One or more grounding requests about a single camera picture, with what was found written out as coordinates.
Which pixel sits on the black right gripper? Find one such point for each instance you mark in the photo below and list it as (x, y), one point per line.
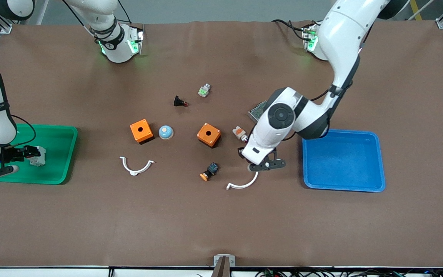
(14, 154)

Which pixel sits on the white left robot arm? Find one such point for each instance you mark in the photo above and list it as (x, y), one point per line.
(283, 115)

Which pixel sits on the red white pilot light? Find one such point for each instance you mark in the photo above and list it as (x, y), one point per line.
(239, 132)

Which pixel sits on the green plastic tray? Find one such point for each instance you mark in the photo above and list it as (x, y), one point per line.
(56, 161)

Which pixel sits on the orange plastic button box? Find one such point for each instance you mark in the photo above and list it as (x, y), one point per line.
(145, 135)
(212, 139)

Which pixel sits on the large white pipe clamp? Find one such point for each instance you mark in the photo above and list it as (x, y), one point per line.
(240, 187)

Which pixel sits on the orange mushroom push button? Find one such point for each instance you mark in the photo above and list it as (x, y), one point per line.
(210, 170)

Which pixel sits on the metal mesh power supply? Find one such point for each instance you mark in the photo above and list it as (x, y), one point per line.
(258, 109)

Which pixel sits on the blue plastic tray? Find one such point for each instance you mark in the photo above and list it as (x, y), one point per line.
(340, 165)

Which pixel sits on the green white push button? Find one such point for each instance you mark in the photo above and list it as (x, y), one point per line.
(204, 90)

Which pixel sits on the brown table mat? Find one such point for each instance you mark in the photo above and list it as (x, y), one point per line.
(221, 223)

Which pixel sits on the blue dome push button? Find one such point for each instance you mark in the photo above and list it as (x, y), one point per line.
(166, 132)

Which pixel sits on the small white pipe clamp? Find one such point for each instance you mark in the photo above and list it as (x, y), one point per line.
(134, 171)

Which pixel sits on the small black switch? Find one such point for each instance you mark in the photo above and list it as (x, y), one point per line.
(178, 101)

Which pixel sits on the grey metal mount bracket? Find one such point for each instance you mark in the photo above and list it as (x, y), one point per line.
(229, 261)

